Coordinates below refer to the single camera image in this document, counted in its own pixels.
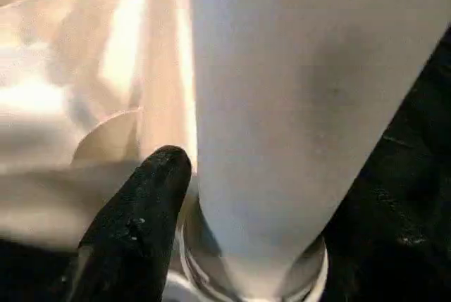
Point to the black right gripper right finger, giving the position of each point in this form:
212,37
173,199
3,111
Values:
391,245

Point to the black plastic mat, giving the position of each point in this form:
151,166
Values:
405,175

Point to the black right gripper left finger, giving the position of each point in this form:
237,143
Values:
134,231

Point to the white plastic table top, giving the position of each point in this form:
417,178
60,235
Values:
88,87

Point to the white plastic table leg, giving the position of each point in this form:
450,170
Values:
299,87

